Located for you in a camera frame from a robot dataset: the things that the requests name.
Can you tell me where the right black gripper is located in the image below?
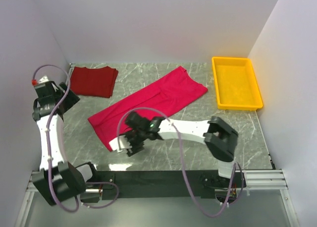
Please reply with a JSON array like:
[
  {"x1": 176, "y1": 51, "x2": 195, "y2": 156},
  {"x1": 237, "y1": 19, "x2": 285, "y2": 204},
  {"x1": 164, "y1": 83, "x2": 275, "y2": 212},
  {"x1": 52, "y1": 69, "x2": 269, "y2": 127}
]
[{"x1": 121, "y1": 129, "x2": 147, "y2": 158}]

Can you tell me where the pink t shirt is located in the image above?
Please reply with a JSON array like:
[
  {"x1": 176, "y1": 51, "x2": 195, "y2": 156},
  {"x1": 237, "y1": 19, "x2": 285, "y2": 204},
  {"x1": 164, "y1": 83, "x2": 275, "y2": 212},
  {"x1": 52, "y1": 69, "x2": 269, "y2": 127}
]
[{"x1": 88, "y1": 66, "x2": 208, "y2": 151}]

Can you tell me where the yellow plastic tray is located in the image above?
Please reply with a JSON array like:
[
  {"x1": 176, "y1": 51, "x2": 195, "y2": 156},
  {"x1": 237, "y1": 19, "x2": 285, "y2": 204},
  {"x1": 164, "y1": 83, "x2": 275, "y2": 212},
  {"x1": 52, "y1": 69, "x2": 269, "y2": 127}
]
[{"x1": 211, "y1": 57, "x2": 263, "y2": 111}]

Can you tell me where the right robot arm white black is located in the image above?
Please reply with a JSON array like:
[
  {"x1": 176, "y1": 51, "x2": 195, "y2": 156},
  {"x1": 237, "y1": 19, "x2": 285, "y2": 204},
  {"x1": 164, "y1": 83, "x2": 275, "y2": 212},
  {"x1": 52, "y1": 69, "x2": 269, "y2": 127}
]
[{"x1": 119, "y1": 112, "x2": 238, "y2": 187}]

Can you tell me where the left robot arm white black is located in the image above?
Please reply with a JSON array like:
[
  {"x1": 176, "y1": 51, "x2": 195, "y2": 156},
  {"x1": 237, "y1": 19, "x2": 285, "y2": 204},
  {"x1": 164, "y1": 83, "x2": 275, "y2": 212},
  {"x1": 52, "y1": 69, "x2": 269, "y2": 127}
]
[{"x1": 32, "y1": 76, "x2": 99, "y2": 206}]

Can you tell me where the folded dark red t shirt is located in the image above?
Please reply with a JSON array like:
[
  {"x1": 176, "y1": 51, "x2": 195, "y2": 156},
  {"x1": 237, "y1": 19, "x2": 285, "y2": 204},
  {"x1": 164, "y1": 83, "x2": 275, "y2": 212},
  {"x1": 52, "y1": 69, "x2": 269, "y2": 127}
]
[{"x1": 70, "y1": 66, "x2": 118, "y2": 98}]

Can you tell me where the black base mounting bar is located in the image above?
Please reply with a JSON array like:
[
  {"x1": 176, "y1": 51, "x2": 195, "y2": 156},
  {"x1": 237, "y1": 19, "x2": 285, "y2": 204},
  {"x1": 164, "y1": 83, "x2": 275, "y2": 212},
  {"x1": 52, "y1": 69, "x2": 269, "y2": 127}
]
[{"x1": 79, "y1": 169, "x2": 245, "y2": 202}]

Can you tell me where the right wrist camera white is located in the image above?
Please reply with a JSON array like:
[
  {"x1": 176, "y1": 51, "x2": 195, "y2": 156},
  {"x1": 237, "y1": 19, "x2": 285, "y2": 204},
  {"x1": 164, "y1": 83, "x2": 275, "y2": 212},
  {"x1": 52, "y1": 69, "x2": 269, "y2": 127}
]
[{"x1": 109, "y1": 135, "x2": 132, "y2": 153}]

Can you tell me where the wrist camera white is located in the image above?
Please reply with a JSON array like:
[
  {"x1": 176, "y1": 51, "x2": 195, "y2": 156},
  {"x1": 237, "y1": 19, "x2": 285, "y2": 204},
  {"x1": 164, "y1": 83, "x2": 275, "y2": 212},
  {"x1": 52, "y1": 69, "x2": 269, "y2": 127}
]
[
  {"x1": 109, "y1": 135, "x2": 132, "y2": 153},
  {"x1": 31, "y1": 75, "x2": 50, "y2": 86}
]

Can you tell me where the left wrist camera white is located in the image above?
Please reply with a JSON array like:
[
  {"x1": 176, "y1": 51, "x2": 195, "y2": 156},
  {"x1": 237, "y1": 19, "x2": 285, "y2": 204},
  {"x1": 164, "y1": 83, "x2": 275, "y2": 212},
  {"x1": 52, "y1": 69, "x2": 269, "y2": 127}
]
[{"x1": 31, "y1": 75, "x2": 50, "y2": 86}]

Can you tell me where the aluminium frame rail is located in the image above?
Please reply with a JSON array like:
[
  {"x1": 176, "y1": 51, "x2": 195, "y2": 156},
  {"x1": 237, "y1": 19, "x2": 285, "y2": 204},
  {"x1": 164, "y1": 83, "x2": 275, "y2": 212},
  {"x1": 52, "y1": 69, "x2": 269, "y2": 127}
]
[{"x1": 14, "y1": 62, "x2": 289, "y2": 227}]

